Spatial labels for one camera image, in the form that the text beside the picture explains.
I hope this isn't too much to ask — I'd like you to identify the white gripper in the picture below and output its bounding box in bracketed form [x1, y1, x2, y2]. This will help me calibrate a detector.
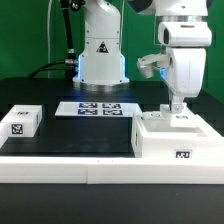
[158, 22, 212, 114]

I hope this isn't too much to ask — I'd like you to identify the white cabinet body box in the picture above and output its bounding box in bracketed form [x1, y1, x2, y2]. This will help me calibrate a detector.
[131, 114, 224, 161]

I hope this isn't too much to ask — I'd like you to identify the white cabinet door panel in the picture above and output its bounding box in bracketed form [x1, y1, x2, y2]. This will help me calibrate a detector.
[160, 103, 197, 128]
[142, 111, 164, 120]

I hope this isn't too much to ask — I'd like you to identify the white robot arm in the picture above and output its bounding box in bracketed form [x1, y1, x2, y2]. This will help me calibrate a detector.
[59, 0, 213, 114]

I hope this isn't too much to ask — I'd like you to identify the small white cabinet top box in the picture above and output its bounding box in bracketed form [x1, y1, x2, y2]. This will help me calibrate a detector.
[2, 105, 42, 137]

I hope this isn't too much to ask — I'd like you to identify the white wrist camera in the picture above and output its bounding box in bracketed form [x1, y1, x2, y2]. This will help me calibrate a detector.
[137, 54, 169, 79]

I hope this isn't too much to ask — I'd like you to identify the white front fence rail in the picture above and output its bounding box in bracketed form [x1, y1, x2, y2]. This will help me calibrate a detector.
[0, 156, 224, 184]

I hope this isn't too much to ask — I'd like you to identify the white marker base plate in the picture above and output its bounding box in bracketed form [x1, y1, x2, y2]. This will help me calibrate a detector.
[55, 102, 142, 117]

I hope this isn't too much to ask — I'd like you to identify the black cable bundle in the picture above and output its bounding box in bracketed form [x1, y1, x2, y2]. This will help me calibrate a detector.
[27, 0, 80, 81]

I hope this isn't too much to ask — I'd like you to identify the white thin cable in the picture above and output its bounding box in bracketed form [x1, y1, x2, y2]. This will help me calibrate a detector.
[46, 0, 54, 79]

